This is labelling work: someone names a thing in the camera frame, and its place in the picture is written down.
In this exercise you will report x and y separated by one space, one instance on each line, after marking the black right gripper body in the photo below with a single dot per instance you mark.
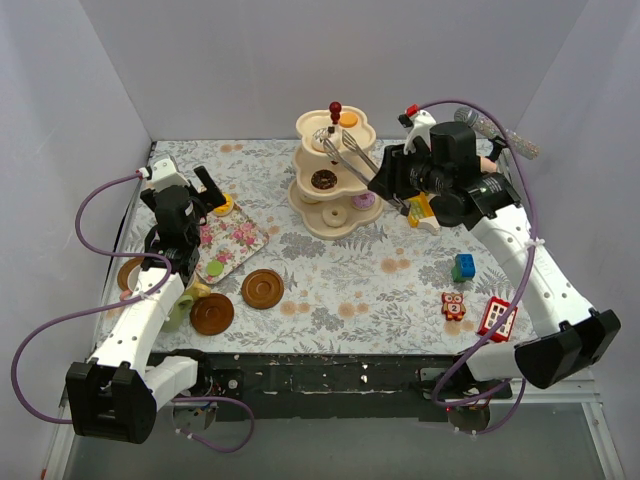
392 170

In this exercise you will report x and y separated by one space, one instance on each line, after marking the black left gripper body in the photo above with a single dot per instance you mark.
201 201

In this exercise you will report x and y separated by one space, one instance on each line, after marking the yellow glazed donut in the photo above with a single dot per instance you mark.
226 208

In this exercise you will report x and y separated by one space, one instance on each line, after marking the purple sprinkled donut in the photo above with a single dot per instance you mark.
363 201

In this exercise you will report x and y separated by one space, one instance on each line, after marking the chocolate sprinkled donut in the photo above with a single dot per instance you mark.
324 179

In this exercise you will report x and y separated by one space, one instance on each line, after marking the orange round biscuit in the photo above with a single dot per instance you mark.
348 119

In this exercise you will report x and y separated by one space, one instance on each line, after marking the white donut with chocolate square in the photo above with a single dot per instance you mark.
329 133

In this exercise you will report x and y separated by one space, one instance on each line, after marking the metal serving tongs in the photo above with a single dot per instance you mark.
348 162

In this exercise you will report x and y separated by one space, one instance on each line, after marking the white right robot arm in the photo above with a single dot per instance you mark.
571 333

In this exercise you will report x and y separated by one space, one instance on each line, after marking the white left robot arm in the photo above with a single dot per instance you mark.
115 394

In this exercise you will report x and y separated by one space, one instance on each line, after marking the pink microphone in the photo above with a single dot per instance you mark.
487 166

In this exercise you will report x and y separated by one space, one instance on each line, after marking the yellow toy window block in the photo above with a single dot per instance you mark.
421 215

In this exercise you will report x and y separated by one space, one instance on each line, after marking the floral serving tray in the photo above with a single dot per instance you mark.
231 239

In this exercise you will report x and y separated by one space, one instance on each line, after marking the green round biscuit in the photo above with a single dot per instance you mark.
214 268

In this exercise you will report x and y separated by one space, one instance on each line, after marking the yellow cup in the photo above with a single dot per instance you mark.
198 290

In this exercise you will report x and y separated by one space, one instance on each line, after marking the silver glitter microphone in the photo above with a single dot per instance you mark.
487 128

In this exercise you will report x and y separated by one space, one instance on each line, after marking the brown wooden coaster far left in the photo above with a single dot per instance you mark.
128 274

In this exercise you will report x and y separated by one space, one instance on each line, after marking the brown wooden coaster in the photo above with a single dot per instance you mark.
212 315
262 289
128 274

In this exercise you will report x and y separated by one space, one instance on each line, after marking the blue toy brick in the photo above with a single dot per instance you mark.
465 261

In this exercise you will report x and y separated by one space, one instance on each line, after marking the pink cup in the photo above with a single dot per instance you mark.
125 296

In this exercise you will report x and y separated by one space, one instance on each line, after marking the green cup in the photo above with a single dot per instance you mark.
180 309

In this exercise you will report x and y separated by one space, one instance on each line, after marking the green toy brick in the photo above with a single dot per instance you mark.
460 275

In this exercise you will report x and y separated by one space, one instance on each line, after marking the floral tablecloth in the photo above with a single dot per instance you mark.
377 291

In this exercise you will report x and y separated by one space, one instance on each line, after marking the brown wooden coaster near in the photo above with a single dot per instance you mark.
212 315

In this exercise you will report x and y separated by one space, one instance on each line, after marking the cream three-tier dessert stand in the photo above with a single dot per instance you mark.
333 167

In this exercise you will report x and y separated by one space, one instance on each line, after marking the red owl toy figure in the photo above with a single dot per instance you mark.
453 307

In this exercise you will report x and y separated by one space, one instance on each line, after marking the red toy window block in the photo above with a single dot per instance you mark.
494 310

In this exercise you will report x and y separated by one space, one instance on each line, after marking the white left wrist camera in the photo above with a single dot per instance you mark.
161 173

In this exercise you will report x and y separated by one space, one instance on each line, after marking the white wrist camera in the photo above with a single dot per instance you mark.
417 123
161 173

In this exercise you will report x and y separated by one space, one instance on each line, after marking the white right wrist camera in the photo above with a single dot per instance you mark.
417 123

